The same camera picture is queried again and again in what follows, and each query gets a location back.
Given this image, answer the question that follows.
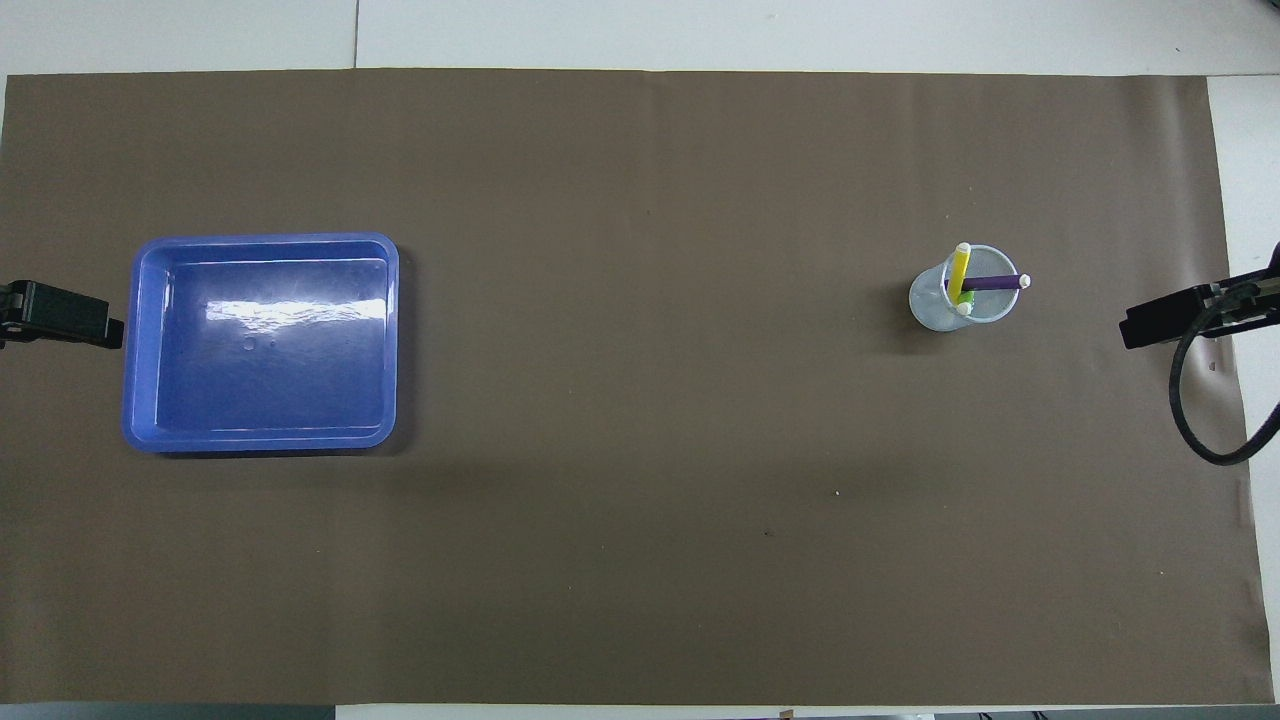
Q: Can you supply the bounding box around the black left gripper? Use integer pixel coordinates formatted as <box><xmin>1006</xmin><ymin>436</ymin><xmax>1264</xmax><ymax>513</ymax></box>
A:
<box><xmin>0</xmin><ymin>281</ymin><xmax>126</xmax><ymax>350</ymax></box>

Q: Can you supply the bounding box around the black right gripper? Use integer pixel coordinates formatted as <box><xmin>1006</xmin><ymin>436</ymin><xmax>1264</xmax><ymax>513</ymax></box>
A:
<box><xmin>1119</xmin><ymin>240</ymin><xmax>1280</xmax><ymax>351</ymax></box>

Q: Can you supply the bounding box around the silver mesh pen cup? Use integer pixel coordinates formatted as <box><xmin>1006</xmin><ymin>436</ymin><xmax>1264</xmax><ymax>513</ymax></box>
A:
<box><xmin>908</xmin><ymin>243</ymin><xmax>1021</xmax><ymax>332</ymax></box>

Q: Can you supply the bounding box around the blue plastic tray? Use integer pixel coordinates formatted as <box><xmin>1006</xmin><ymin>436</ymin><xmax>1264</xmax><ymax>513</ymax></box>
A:
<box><xmin>121</xmin><ymin>232</ymin><xmax>401</xmax><ymax>456</ymax></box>

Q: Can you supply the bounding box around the brown paper table mat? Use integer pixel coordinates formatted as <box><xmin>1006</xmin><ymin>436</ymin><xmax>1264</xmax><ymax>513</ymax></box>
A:
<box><xmin>0</xmin><ymin>68</ymin><xmax>1276</xmax><ymax>706</ymax></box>

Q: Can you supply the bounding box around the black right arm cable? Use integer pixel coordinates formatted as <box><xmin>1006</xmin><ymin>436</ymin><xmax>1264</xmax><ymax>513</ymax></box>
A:
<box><xmin>1170</xmin><ymin>290</ymin><xmax>1280</xmax><ymax>467</ymax></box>

